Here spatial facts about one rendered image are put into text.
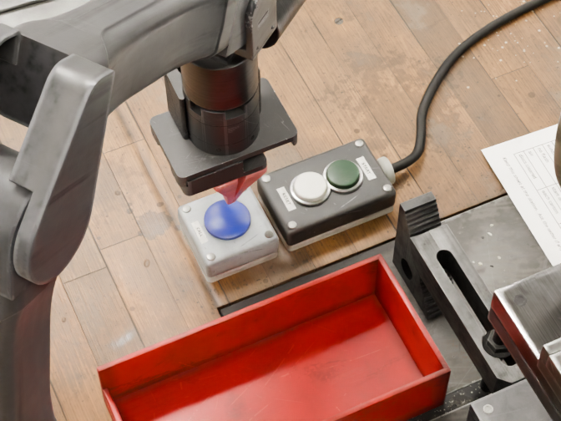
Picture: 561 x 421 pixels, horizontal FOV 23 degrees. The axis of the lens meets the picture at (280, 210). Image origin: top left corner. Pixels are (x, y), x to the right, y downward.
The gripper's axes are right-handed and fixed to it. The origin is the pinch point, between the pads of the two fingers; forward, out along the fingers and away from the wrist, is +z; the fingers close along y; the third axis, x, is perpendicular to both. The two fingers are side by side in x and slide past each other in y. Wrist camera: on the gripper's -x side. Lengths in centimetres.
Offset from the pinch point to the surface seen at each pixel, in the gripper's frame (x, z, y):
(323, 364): 15.0, 6.4, -1.8
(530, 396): 27.6, -1.6, -12.7
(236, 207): -0.3, 3.3, -0.8
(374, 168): 0.5, 4.1, -13.8
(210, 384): 12.8, 6.3, 7.4
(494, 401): 26.8, -1.6, -10.1
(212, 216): -0.3, 3.2, 1.4
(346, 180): 1.1, 3.3, -10.6
